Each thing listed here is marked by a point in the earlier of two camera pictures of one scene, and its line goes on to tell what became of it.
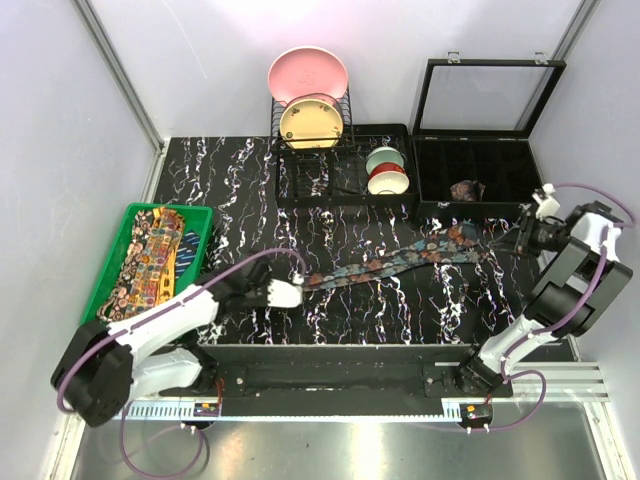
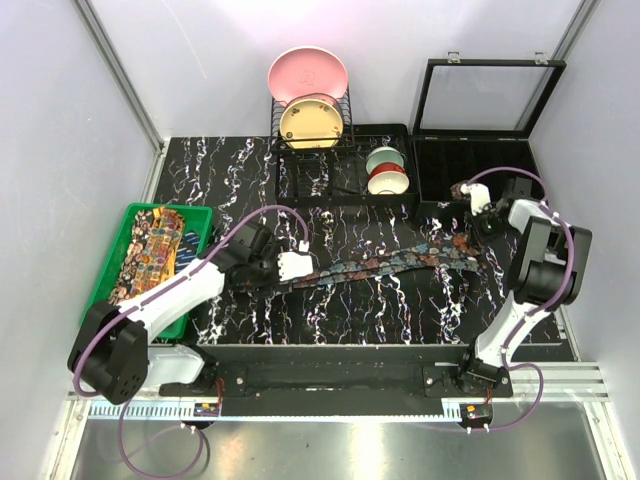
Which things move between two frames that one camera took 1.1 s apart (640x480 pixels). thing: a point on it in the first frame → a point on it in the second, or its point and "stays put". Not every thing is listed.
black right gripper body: (535, 235) → (488, 226)
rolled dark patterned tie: (467, 190) stays put
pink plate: (307, 69) stays put
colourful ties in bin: (148, 269) stays put
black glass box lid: (485, 96) stays put
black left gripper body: (257, 294) → (265, 273)
